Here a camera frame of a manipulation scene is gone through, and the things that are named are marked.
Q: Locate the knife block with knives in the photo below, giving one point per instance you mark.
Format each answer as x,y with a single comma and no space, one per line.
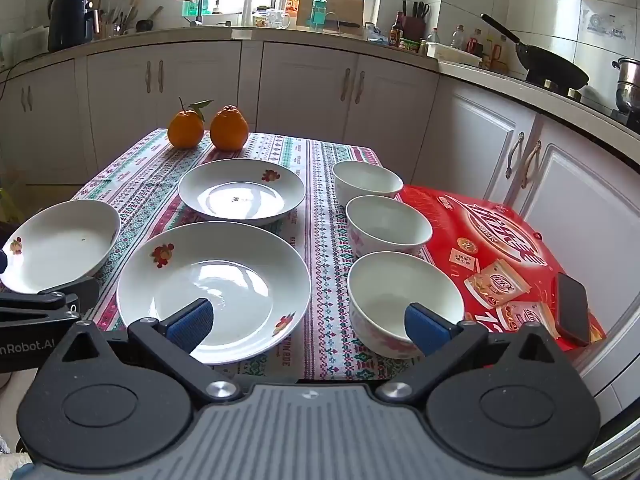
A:
412,27

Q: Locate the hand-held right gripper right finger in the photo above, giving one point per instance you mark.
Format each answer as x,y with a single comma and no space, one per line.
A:
425,330

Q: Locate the orange fruit with green leaf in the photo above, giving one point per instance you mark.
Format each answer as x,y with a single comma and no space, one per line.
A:
185,130

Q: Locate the dark sauce bottle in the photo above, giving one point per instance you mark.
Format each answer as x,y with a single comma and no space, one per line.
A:
396,32

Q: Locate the row of white cabinet doors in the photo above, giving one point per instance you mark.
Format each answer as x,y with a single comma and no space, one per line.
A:
300,90

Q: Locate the black smartphone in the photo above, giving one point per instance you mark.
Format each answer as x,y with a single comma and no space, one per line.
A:
572,310

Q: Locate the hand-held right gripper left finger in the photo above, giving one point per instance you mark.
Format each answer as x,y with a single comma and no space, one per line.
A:
192,325

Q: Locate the red printed carton box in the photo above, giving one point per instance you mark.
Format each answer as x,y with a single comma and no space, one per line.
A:
450,240

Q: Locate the white kitchen countertop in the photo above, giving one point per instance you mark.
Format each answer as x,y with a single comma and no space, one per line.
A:
280,33

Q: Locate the white plastic tray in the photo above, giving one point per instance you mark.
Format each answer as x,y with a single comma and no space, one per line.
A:
450,53

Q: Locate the utensil holder with utensils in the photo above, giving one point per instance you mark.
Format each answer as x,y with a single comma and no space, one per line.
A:
112,27

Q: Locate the black wok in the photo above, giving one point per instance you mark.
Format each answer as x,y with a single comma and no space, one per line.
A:
555,67

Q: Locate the teal water bottle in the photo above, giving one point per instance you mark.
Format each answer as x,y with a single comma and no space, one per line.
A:
318,15

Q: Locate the metal kitchen faucet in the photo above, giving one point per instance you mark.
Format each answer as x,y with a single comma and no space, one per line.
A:
199,19

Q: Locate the black air fryer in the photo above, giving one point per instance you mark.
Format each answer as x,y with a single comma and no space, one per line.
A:
70,25

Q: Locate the white plate with fruit print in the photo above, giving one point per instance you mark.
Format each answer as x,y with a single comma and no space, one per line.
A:
240,270
220,180
60,240

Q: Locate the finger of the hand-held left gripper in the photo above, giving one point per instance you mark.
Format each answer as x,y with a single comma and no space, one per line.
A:
82,297

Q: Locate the steel pot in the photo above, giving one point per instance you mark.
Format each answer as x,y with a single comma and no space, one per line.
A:
630,85

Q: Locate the patterned tablecloth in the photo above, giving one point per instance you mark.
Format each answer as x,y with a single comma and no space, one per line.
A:
320,240

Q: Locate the white bowl with pink print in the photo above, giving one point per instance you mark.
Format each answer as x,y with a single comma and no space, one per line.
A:
365,180
395,280
385,220

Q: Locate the wooden cutting board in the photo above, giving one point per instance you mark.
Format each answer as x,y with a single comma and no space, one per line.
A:
340,5

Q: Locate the glass mug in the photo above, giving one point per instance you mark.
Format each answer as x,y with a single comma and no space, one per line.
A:
277,19

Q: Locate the gas stove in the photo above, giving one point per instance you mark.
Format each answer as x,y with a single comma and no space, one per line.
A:
600,105

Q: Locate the clear plastic bottle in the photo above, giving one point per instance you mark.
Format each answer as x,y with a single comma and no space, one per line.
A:
434,36
458,37

